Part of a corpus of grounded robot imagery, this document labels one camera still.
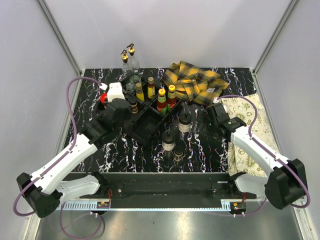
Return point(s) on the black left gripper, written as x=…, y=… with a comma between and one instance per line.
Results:
x=129, y=115

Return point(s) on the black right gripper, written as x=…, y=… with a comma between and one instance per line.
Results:
x=203, y=117

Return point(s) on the red lid jar front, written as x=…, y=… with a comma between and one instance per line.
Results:
x=104, y=98

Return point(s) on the yellow label bottle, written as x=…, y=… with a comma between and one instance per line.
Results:
x=151, y=88
x=139, y=92

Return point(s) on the black compartment organizer tray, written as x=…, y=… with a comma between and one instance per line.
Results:
x=148, y=120

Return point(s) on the small glass jar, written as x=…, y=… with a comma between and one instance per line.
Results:
x=178, y=153

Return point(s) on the red sauce bottle front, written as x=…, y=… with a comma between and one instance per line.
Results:
x=162, y=101

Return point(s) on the red sauce bottle yellow cap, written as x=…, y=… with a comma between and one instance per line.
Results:
x=171, y=97

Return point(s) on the clear oil bottle gold spout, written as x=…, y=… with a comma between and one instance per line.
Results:
x=134, y=64

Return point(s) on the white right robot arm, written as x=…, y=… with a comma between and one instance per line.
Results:
x=285, y=180

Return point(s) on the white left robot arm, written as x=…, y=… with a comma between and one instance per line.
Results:
x=46, y=188

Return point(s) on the black top grinder back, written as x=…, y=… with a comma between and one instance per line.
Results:
x=185, y=120

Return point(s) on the black grinder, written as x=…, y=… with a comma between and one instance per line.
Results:
x=168, y=140
x=185, y=120

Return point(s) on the cream printed cloth bag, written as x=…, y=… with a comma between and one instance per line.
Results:
x=252, y=112

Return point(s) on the yellow plaid cloth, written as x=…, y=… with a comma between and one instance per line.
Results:
x=194, y=84

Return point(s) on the black top grinder front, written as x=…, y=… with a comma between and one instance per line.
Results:
x=168, y=140

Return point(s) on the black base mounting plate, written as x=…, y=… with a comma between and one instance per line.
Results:
x=186, y=192

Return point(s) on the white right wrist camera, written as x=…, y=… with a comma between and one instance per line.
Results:
x=224, y=106

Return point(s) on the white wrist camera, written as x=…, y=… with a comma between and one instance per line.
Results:
x=114, y=91
x=224, y=106

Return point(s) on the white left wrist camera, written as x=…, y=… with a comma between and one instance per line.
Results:
x=114, y=91

